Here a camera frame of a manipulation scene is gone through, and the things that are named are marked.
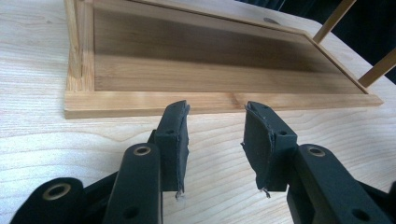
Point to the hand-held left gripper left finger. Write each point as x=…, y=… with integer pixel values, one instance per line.
x=172, y=155

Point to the light wooden rack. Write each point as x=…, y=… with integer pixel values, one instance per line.
x=202, y=77

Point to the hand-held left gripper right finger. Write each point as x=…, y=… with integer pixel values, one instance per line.
x=269, y=155

